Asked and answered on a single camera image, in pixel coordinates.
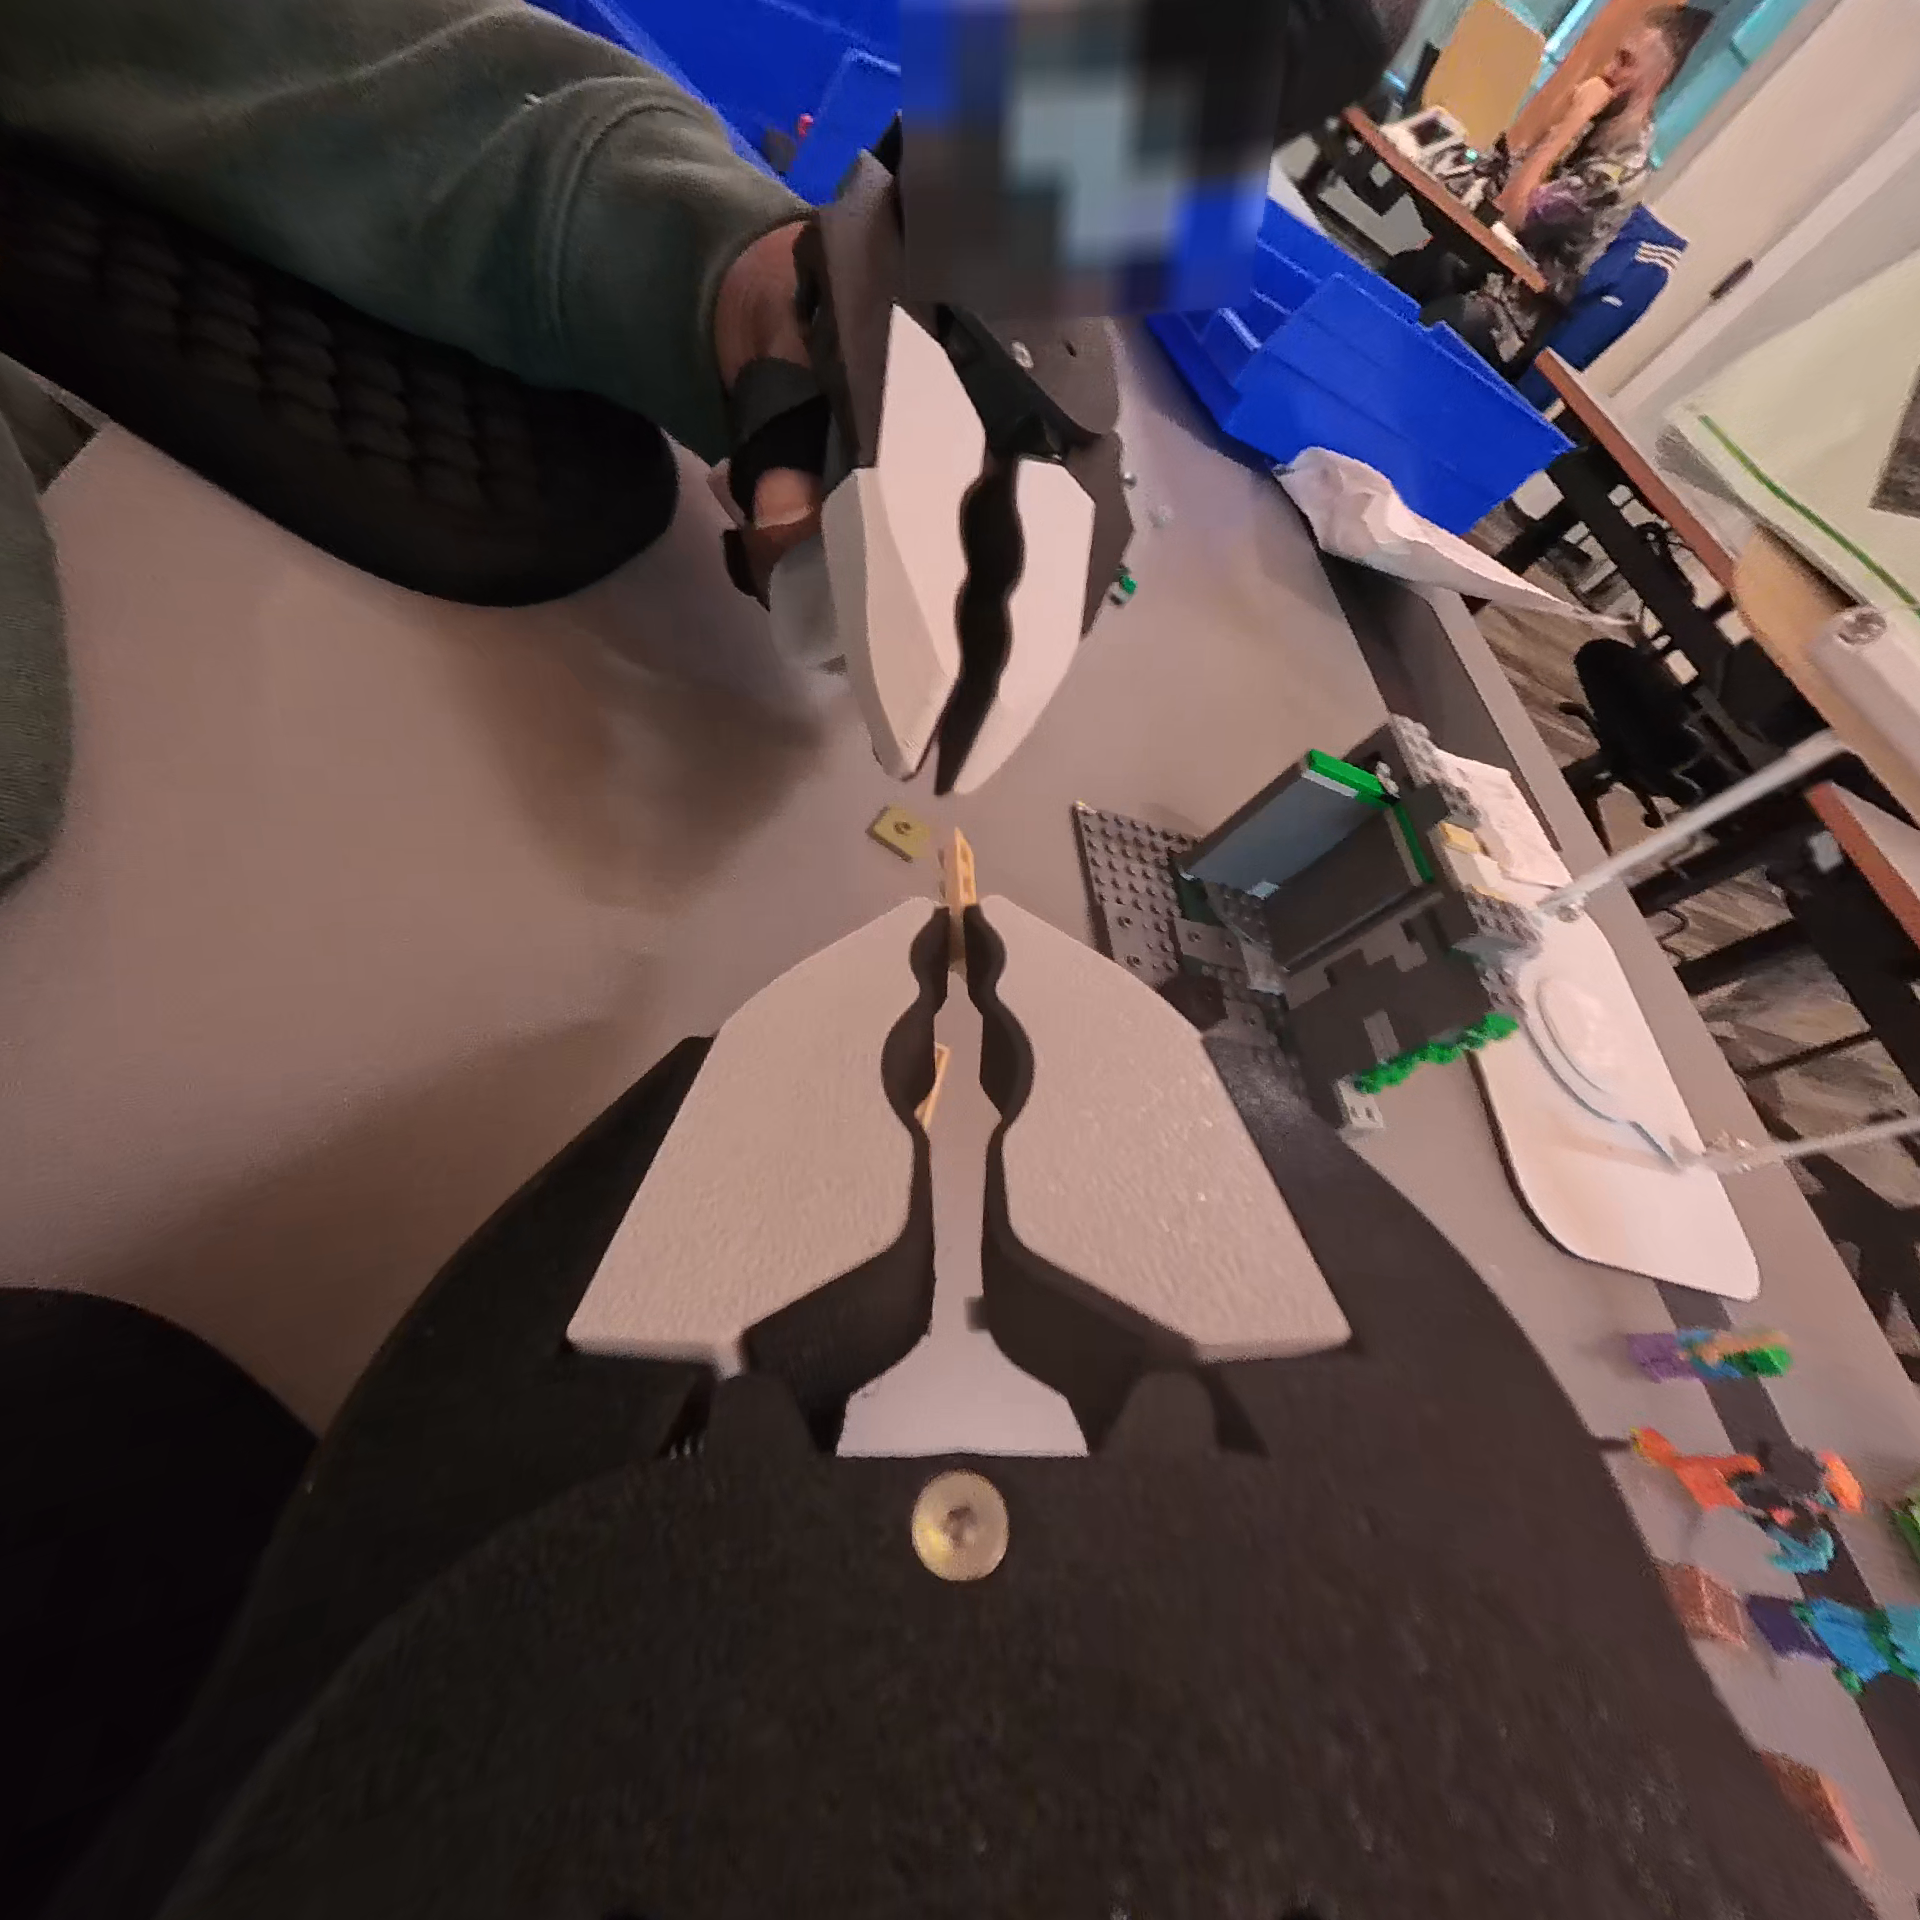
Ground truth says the white crumpled bag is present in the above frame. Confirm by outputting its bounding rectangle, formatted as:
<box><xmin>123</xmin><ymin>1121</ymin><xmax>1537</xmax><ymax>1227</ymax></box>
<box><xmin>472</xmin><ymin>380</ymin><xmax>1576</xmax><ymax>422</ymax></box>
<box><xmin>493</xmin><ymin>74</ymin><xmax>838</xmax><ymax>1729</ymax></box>
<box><xmin>1277</xmin><ymin>448</ymin><xmax>1631</xmax><ymax>620</ymax></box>

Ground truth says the person's green sweater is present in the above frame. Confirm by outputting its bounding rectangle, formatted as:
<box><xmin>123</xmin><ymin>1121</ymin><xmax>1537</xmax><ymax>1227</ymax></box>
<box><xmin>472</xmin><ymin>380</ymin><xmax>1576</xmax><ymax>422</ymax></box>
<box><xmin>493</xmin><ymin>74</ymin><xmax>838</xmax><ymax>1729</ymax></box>
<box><xmin>0</xmin><ymin>405</ymin><xmax>74</xmax><ymax>890</ymax></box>

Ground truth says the person's left hand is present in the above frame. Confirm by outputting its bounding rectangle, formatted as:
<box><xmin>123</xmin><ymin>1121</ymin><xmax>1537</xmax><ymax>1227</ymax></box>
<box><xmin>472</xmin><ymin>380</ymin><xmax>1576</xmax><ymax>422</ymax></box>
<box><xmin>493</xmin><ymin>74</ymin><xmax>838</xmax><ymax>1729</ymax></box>
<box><xmin>712</xmin><ymin>221</ymin><xmax>831</xmax><ymax>594</ymax></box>

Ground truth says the pale green sheet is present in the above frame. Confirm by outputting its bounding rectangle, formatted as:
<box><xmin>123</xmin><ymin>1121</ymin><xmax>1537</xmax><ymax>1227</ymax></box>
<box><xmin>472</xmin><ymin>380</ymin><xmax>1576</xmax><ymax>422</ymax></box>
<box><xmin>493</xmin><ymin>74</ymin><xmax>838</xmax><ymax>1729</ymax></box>
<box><xmin>1657</xmin><ymin>323</ymin><xmax>1920</xmax><ymax>608</ymax></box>

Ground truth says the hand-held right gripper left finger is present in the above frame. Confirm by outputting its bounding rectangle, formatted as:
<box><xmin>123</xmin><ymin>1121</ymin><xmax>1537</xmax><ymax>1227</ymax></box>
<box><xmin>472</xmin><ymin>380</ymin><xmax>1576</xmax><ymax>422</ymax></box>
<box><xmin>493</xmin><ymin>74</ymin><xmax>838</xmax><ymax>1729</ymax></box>
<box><xmin>568</xmin><ymin>897</ymin><xmax>963</xmax><ymax>1379</ymax></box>

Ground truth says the thin metal rod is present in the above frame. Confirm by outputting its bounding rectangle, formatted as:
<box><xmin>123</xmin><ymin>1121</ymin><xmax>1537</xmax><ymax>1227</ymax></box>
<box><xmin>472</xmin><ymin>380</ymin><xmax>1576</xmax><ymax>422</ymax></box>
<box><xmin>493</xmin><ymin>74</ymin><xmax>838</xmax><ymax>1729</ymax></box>
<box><xmin>1657</xmin><ymin>1106</ymin><xmax>1920</xmax><ymax>1174</ymax></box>
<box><xmin>1546</xmin><ymin>732</ymin><xmax>1854</xmax><ymax>922</ymax></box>

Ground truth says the wooden edged side desk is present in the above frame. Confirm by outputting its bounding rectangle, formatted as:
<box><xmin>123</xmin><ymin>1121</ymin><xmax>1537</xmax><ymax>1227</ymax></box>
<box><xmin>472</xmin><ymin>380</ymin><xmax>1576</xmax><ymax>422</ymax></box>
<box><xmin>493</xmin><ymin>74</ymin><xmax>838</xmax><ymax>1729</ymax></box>
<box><xmin>1501</xmin><ymin>348</ymin><xmax>1920</xmax><ymax>902</ymax></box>

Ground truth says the blue striped garment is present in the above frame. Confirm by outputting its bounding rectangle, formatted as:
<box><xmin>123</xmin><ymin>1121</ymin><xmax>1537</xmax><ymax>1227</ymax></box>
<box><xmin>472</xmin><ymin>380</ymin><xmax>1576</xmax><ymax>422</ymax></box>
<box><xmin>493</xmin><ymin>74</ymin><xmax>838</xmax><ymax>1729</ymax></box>
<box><xmin>1515</xmin><ymin>201</ymin><xmax>1690</xmax><ymax>408</ymax></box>

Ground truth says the brown background desk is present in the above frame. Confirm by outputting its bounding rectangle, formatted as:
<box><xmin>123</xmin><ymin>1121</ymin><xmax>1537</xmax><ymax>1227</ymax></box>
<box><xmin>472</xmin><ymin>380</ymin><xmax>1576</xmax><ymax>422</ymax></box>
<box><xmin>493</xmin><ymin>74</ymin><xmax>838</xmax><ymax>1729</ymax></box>
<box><xmin>1319</xmin><ymin>104</ymin><xmax>1555</xmax><ymax>378</ymax></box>

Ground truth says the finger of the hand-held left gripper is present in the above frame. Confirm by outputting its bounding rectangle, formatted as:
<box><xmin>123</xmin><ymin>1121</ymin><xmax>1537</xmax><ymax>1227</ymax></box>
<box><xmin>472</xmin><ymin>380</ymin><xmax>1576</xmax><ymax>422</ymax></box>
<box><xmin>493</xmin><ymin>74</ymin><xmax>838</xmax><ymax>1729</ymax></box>
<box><xmin>935</xmin><ymin>450</ymin><xmax>1106</xmax><ymax>798</ymax></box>
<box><xmin>824</xmin><ymin>305</ymin><xmax>992</xmax><ymax>784</ymax></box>

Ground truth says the tan board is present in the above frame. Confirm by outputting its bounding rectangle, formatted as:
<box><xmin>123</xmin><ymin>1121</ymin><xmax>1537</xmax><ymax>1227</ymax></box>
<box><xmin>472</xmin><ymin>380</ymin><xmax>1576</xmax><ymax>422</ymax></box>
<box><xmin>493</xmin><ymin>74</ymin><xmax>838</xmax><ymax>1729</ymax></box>
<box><xmin>1417</xmin><ymin>0</ymin><xmax>1549</xmax><ymax>128</ymax></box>

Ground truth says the round clear lens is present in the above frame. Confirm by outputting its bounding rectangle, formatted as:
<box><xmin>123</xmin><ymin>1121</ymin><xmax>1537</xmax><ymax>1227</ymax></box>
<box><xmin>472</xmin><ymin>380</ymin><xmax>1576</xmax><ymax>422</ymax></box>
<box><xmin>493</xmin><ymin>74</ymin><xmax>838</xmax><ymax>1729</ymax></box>
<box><xmin>1523</xmin><ymin>960</ymin><xmax>1667</xmax><ymax>1156</ymax></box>

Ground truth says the small tan toy brick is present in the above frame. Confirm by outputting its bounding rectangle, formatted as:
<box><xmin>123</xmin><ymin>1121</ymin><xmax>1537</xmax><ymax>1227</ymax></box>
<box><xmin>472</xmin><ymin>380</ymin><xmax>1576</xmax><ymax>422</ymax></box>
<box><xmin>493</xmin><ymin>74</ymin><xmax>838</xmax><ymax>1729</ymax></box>
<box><xmin>919</xmin><ymin>830</ymin><xmax>981</xmax><ymax>1128</ymax></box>

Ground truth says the purple green toy figure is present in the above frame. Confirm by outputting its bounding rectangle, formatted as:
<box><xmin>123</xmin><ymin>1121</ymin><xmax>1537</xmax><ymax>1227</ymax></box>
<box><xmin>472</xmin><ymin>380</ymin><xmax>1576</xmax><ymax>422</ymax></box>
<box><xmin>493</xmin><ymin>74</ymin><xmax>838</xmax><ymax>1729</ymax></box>
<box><xmin>1629</xmin><ymin>1328</ymin><xmax>1795</xmax><ymax>1390</ymax></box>

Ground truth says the person's left forearm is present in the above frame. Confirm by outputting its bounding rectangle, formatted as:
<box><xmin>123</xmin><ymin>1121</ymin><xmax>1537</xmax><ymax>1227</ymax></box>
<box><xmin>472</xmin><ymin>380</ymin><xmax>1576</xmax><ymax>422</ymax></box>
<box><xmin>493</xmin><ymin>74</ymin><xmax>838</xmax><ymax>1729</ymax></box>
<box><xmin>0</xmin><ymin>0</ymin><xmax>819</xmax><ymax>460</ymax></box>

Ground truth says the black office chair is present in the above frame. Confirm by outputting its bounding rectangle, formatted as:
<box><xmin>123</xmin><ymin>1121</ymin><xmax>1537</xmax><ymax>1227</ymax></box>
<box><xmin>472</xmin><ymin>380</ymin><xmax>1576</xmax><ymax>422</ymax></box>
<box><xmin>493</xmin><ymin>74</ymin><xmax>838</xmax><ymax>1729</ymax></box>
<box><xmin>1560</xmin><ymin>638</ymin><xmax>1705</xmax><ymax>830</ymax></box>

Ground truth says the brown toy block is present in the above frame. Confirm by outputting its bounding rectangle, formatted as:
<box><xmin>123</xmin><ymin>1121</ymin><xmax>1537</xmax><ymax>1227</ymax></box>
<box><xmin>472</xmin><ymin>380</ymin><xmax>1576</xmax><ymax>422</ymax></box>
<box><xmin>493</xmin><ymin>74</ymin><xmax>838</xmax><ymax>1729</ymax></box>
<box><xmin>1755</xmin><ymin>1750</ymin><xmax>1873</xmax><ymax>1866</ymax></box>
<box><xmin>1657</xmin><ymin>1564</ymin><xmax>1750</xmax><ymax>1653</ymax></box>

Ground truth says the white rounded mat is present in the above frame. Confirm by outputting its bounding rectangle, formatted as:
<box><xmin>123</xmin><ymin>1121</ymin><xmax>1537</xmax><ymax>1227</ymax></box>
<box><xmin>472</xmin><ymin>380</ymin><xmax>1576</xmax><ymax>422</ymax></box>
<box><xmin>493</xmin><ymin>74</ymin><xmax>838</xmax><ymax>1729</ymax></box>
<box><xmin>1469</xmin><ymin>884</ymin><xmax>1760</xmax><ymax>1302</ymax></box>

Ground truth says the blue plastic bin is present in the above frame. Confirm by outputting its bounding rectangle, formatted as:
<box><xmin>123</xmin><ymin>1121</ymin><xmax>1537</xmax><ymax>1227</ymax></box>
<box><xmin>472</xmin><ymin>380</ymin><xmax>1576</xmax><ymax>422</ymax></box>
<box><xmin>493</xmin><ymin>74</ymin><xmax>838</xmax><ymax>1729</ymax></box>
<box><xmin>539</xmin><ymin>0</ymin><xmax>904</xmax><ymax>204</ymax></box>
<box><xmin>1147</xmin><ymin>195</ymin><xmax>1577</xmax><ymax>536</ymax></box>

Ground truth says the black mesh chair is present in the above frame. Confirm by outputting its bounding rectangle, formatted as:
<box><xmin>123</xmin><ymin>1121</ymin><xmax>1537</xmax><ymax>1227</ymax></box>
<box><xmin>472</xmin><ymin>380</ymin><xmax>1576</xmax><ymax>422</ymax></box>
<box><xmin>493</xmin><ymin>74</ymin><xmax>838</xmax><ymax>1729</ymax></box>
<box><xmin>0</xmin><ymin>142</ymin><xmax>681</xmax><ymax>606</ymax></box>
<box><xmin>0</xmin><ymin>1286</ymin><xmax>321</xmax><ymax>1920</ymax></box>

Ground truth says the grey toy brick building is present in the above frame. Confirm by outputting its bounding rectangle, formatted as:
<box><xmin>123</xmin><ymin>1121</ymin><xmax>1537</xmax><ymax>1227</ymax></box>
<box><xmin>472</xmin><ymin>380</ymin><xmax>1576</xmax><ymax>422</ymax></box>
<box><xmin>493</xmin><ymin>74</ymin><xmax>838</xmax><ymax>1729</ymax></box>
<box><xmin>1073</xmin><ymin>717</ymin><xmax>1568</xmax><ymax>1133</ymax></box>

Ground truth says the purple cyan toy figure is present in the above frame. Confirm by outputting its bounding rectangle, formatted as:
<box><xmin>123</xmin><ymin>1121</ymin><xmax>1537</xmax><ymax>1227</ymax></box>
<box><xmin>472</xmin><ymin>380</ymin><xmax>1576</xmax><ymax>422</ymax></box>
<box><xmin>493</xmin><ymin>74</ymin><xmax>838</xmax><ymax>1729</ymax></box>
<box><xmin>1746</xmin><ymin>1594</ymin><xmax>1920</xmax><ymax>1697</ymax></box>

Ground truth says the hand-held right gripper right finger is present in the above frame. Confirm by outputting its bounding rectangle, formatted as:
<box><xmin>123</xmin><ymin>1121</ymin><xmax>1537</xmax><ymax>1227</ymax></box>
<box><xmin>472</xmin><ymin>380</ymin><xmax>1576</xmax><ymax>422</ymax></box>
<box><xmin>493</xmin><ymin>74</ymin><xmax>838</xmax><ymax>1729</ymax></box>
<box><xmin>965</xmin><ymin>897</ymin><xmax>1354</xmax><ymax>1368</ymax></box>

